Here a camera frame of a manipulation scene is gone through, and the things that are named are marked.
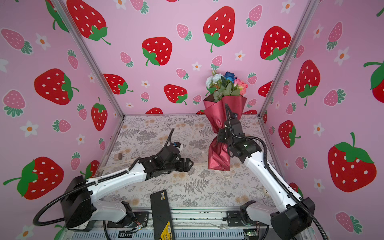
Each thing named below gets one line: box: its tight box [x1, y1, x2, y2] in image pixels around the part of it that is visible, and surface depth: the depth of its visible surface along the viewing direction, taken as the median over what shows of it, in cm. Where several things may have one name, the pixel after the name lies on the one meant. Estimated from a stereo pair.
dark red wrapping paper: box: [203, 93, 248, 172], surface depth 76 cm
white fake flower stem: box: [205, 70, 224, 102], surface depth 85 cm
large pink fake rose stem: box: [234, 79, 248, 96], surface depth 85 cm
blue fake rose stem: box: [223, 71, 238, 84], surface depth 80 cm
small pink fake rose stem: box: [233, 78, 242, 87], surface depth 83 cm
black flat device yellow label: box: [150, 189, 176, 240], surface depth 74 cm
